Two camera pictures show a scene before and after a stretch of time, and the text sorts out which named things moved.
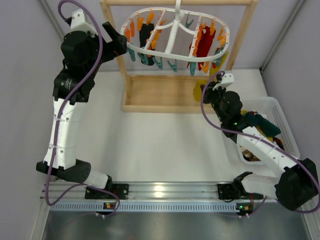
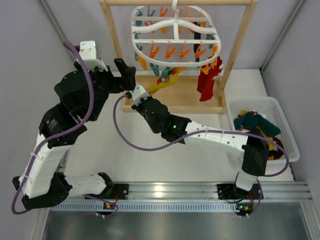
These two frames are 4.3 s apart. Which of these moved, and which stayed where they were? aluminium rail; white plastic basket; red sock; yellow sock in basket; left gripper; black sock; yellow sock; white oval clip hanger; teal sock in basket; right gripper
Moved: left gripper; red sock; yellow sock; right gripper; white oval clip hanger; black sock
Stayed: aluminium rail; yellow sock in basket; white plastic basket; teal sock in basket
